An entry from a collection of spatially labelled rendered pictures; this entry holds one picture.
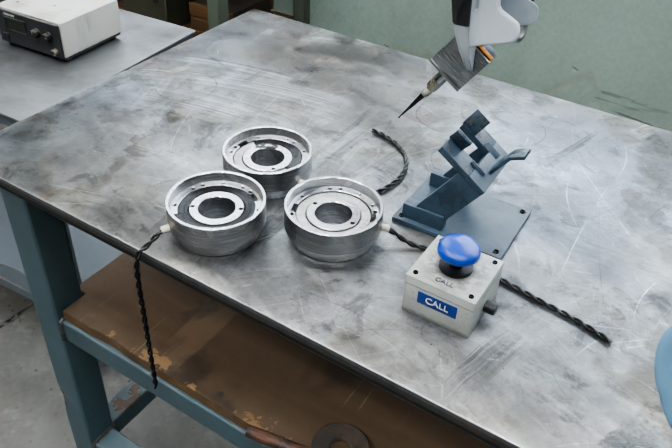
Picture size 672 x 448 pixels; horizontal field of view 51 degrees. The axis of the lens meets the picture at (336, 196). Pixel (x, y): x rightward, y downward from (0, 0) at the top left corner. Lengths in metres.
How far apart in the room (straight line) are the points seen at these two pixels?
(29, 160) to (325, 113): 0.38
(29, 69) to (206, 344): 0.68
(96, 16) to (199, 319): 0.69
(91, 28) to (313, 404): 0.87
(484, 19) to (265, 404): 0.54
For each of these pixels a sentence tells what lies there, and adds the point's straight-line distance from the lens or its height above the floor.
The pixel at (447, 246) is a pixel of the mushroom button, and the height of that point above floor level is 0.87.
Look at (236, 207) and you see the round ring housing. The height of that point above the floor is 0.83.
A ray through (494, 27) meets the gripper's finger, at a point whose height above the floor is 1.04.
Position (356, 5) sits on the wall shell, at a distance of 2.60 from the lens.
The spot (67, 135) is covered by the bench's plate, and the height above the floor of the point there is 0.80.
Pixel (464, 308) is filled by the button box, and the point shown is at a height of 0.84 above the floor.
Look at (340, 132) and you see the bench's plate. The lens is 0.94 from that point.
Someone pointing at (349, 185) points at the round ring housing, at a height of 0.83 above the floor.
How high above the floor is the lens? 1.29
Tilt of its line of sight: 36 degrees down
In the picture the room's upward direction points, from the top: 3 degrees clockwise
